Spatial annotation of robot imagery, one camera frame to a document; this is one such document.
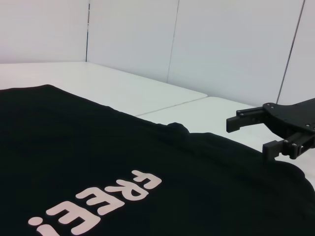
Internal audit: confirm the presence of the black shirt with FREE print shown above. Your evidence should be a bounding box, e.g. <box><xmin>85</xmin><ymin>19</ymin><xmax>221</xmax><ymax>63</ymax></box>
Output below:
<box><xmin>0</xmin><ymin>84</ymin><xmax>315</xmax><ymax>236</ymax></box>

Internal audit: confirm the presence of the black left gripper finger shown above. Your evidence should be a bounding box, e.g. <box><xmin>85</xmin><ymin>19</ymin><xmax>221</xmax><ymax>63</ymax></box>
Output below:
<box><xmin>262</xmin><ymin>131</ymin><xmax>315</xmax><ymax>161</ymax></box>
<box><xmin>226</xmin><ymin>105</ymin><xmax>269</xmax><ymax>134</ymax></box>

